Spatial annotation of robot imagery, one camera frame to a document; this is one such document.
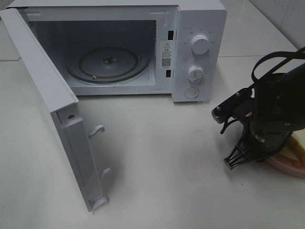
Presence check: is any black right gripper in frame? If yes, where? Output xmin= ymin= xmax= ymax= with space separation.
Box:
xmin=211 ymin=87 xmax=284 ymax=170

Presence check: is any round door release button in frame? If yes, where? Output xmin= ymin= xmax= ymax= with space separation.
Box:
xmin=184 ymin=87 xmax=199 ymax=99

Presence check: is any white microwave door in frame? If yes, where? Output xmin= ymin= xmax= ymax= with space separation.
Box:
xmin=0 ymin=8 xmax=111 ymax=212

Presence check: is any pink round plate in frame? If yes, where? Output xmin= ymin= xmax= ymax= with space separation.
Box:
xmin=245 ymin=111 xmax=305 ymax=179

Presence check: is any white microwave knob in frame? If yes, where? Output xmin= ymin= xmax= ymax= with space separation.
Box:
xmin=191 ymin=33 xmax=210 ymax=55
xmin=187 ymin=65 xmax=205 ymax=84

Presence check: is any white microwave oven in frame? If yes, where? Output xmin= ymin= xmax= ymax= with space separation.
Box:
xmin=6 ymin=0 xmax=227 ymax=102

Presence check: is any white bread sandwich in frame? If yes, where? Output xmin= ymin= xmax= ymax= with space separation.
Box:
xmin=280 ymin=130 xmax=305 ymax=168

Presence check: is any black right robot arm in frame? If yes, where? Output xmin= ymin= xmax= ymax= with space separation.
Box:
xmin=212 ymin=48 xmax=305 ymax=170

